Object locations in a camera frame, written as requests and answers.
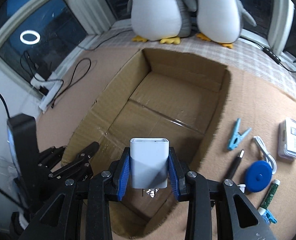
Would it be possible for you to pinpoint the white card pack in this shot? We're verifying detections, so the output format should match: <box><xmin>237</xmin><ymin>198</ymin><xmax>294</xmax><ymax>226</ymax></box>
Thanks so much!
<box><xmin>278</xmin><ymin>119</ymin><xmax>296</xmax><ymax>160</ymax></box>

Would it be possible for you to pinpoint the large grey penguin plush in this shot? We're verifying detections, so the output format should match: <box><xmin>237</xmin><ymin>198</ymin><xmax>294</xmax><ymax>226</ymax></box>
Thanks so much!
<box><xmin>127</xmin><ymin>0</ymin><xmax>197</xmax><ymax>44</ymax></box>

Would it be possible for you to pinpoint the cardboard box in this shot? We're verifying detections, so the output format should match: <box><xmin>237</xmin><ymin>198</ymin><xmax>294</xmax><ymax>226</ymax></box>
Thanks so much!
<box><xmin>61</xmin><ymin>48</ymin><xmax>232</xmax><ymax>240</ymax></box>

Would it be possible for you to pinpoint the white power strip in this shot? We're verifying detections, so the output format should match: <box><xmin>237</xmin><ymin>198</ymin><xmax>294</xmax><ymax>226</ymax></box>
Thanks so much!
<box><xmin>30</xmin><ymin>72</ymin><xmax>64</xmax><ymax>112</ymax></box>

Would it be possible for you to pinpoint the small grey penguin plush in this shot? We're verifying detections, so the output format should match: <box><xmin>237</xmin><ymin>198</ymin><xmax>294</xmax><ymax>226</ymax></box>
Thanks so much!
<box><xmin>196</xmin><ymin>0</ymin><xmax>257</xmax><ymax>49</ymax></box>

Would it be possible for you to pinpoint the light blue clothespin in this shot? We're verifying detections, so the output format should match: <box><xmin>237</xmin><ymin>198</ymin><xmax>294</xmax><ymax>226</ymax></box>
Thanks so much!
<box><xmin>227</xmin><ymin>118</ymin><xmax>252</xmax><ymax>151</ymax></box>

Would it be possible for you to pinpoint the black pen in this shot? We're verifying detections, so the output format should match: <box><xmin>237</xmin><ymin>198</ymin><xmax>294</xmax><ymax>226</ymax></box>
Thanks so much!
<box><xmin>224</xmin><ymin>150</ymin><xmax>245</xmax><ymax>180</ymax></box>

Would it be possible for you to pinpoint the checkered cloth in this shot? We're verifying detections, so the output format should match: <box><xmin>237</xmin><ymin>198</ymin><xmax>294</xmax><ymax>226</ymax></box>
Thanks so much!
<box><xmin>86</xmin><ymin>28</ymin><xmax>296</xmax><ymax>99</ymax></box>

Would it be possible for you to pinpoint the white USB wall charger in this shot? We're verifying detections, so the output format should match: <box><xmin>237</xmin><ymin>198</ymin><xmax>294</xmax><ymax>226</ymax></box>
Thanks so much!
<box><xmin>130</xmin><ymin>138</ymin><xmax>169</xmax><ymax>198</ymax></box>

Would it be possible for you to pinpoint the green glitter tube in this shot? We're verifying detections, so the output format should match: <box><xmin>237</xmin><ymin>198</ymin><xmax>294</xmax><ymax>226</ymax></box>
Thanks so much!
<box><xmin>258</xmin><ymin>179</ymin><xmax>281</xmax><ymax>216</ymax></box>

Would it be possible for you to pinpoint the blue round tape measure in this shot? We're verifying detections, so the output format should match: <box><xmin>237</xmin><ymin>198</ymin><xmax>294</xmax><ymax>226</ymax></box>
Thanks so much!
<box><xmin>244</xmin><ymin>160</ymin><xmax>272</xmax><ymax>193</ymax></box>

